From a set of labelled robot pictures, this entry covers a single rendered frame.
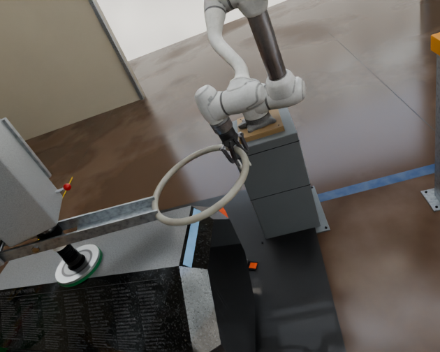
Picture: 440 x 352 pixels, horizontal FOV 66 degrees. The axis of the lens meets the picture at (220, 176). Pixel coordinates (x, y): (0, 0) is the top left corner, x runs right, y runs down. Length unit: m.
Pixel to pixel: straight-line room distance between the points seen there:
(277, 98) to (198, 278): 1.08
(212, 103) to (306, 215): 1.26
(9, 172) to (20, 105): 6.06
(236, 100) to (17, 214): 0.91
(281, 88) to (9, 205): 1.38
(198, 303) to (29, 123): 6.44
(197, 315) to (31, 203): 0.75
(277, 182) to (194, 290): 1.02
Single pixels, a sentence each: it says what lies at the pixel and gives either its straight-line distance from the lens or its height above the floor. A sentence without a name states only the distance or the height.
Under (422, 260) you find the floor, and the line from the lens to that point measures 2.30.
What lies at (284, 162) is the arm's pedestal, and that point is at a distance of 2.09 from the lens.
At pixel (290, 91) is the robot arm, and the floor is 1.03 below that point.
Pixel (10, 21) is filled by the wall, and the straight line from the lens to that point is 6.83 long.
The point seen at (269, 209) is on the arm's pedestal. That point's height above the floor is 0.28.
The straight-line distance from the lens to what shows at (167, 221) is 1.40.
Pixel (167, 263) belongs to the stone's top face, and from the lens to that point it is 1.42.
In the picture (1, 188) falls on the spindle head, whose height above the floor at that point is 1.40.
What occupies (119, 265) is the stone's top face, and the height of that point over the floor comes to 0.87.
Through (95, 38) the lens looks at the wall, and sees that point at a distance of 6.33.
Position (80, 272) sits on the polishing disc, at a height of 0.90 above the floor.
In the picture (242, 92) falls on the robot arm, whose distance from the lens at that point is 1.33.
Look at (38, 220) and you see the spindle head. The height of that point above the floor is 1.23.
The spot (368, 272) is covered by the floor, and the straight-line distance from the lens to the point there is 2.24.
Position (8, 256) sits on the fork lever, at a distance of 1.62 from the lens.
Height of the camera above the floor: 1.81
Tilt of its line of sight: 33 degrees down
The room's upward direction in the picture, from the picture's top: 24 degrees counter-clockwise
